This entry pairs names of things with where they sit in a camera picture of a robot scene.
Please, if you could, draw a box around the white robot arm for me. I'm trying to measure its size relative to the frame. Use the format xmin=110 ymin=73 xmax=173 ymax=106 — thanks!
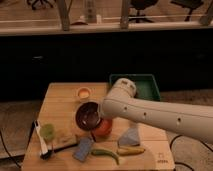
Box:
xmin=99 ymin=78 xmax=213 ymax=144

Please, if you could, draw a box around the green plastic tray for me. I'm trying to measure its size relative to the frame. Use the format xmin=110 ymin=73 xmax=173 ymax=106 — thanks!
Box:
xmin=109 ymin=74 xmax=161 ymax=101

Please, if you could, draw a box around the orange bowl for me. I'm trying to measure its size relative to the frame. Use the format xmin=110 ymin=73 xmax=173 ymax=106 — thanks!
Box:
xmin=92 ymin=119 xmax=112 ymax=136

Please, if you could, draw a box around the grey blue cloth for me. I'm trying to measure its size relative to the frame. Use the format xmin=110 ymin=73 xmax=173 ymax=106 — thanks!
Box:
xmin=118 ymin=127 xmax=140 ymax=146

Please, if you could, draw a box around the blue sponge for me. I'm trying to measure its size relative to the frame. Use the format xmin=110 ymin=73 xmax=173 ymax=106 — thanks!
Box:
xmin=73 ymin=137 xmax=94 ymax=162

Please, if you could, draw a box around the green chili pepper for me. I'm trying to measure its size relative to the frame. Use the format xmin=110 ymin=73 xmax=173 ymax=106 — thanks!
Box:
xmin=91 ymin=149 xmax=119 ymax=165

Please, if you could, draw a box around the yellow banana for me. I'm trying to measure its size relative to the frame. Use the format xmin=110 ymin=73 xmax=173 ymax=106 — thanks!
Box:
xmin=117 ymin=148 xmax=145 ymax=156

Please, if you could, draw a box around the green round sponge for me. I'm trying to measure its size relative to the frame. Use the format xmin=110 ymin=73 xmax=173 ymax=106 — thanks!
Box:
xmin=40 ymin=124 xmax=55 ymax=141

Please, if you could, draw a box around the black office chair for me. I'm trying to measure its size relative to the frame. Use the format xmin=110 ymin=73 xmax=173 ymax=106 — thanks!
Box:
xmin=129 ymin=0 xmax=158 ymax=23

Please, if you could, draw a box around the black handled tool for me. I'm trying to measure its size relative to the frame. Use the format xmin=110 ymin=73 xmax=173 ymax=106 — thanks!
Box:
xmin=40 ymin=144 xmax=76 ymax=160

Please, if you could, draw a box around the white handled brush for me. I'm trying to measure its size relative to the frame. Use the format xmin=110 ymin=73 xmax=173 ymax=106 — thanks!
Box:
xmin=34 ymin=120 xmax=48 ymax=158

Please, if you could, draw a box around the black cable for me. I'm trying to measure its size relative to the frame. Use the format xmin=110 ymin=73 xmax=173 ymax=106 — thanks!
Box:
xmin=0 ymin=129 xmax=22 ymax=169

